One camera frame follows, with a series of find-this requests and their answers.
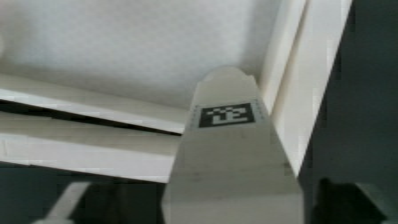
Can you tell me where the white front barrier rail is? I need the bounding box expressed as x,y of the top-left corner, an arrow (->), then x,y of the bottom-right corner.
0,112 -> 180,183

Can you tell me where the white right barrier block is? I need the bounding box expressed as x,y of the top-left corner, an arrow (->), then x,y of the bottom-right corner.
272,0 -> 354,174

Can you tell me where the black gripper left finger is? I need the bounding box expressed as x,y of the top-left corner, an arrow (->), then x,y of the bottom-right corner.
30,182 -> 91,224

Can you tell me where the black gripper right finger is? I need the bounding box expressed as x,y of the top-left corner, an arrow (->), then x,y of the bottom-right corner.
311,178 -> 398,224

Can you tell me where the white desk top panel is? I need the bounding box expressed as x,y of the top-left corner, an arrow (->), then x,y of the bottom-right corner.
0,0 -> 309,135

